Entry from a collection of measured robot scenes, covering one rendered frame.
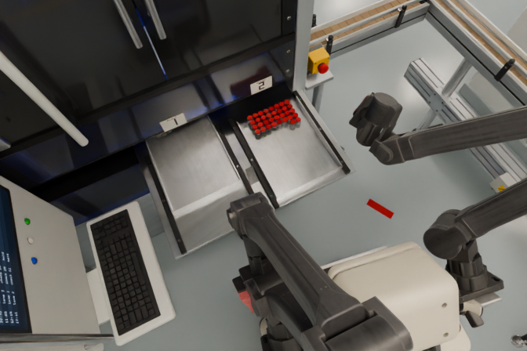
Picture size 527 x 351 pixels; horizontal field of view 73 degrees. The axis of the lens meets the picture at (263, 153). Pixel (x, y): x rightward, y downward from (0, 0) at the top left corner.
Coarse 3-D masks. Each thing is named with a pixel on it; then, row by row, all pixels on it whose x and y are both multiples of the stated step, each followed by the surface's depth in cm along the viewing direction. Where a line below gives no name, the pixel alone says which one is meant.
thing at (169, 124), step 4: (176, 116) 121; (180, 116) 122; (168, 120) 121; (172, 120) 122; (176, 120) 123; (180, 120) 124; (184, 120) 125; (160, 124) 121; (164, 124) 122; (168, 124) 123; (172, 124) 124; (180, 124) 126; (164, 128) 124; (168, 128) 125
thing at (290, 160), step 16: (304, 112) 138; (240, 128) 134; (288, 128) 137; (304, 128) 136; (256, 144) 134; (272, 144) 134; (288, 144) 134; (304, 144) 133; (320, 144) 133; (256, 160) 128; (272, 160) 131; (288, 160) 131; (304, 160) 130; (320, 160) 130; (336, 160) 127; (272, 176) 128; (288, 176) 128; (304, 176) 127; (320, 176) 124; (272, 192) 125; (288, 192) 122
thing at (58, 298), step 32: (0, 192) 93; (0, 224) 87; (32, 224) 102; (64, 224) 122; (0, 256) 82; (32, 256) 95; (64, 256) 112; (0, 288) 77; (32, 288) 89; (64, 288) 104; (0, 320) 73; (32, 320) 84; (64, 320) 97; (96, 320) 114
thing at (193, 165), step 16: (176, 128) 139; (192, 128) 138; (208, 128) 138; (160, 144) 136; (176, 144) 135; (192, 144) 135; (208, 144) 135; (160, 160) 133; (176, 160) 132; (192, 160) 132; (208, 160) 132; (224, 160) 132; (160, 176) 130; (176, 176) 129; (192, 176) 129; (208, 176) 129; (224, 176) 129; (176, 192) 127; (192, 192) 126; (208, 192) 126; (176, 208) 124
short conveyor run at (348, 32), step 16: (384, 0) 154; (400, 0) 159; (416, 0) 154; (352, 16) 155; (368, 16) 155; (384, 16) 155; (400, 16) 152; (416, 16) 160; (320, 32) 152; (336, 32) 147; (352, 32) 151; (368, 32) 152; (384, 32) 158; (336, 48) 151; (352, 48) 156
